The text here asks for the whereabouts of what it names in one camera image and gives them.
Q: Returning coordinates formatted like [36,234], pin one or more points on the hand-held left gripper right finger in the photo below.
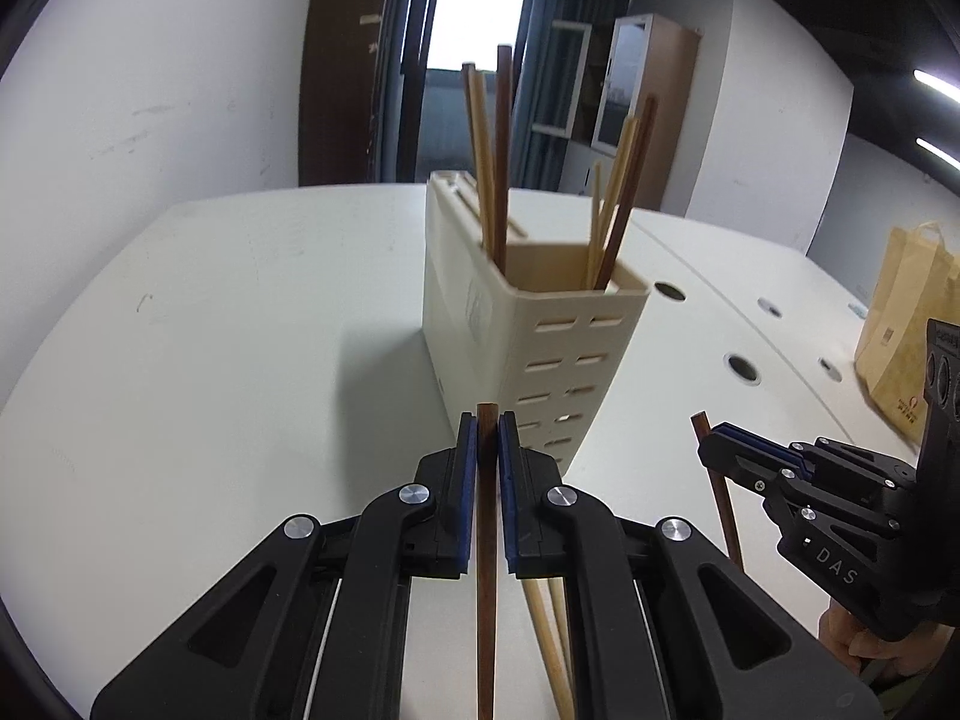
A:
[508,495]

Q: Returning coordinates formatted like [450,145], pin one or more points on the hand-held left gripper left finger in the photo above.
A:
[469,495]

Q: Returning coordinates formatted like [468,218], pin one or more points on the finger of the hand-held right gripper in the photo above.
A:
[757,444]
[739,465]

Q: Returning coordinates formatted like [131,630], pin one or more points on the dark brown wooden chopstick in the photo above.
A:
[486,615]
[632,172]
[726,510]
[503,165]

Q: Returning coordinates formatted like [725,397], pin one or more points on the light bamboo chopstick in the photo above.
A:
[478,157]
[595,217]
[559,607]
[615,180]
[547,652]

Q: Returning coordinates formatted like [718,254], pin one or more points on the cream plastic utensil holder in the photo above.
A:
[465,300]

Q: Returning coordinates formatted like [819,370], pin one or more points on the person's right hand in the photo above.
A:
[855,645]

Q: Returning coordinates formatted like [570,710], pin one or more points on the brown paper bag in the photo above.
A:
[907,315]

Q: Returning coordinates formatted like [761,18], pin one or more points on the wooden cabinet with glass door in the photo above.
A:
[667,112]

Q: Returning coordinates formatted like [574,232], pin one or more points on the ceiling light strip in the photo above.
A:
[939,151]
[937,84]

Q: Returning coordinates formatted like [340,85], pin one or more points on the white framed open cabinet door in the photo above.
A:
[559,79]

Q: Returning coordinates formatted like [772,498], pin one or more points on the dark brown wardrobe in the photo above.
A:
[337,75]

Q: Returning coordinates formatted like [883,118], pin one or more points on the glass balcony door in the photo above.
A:
[472,15]

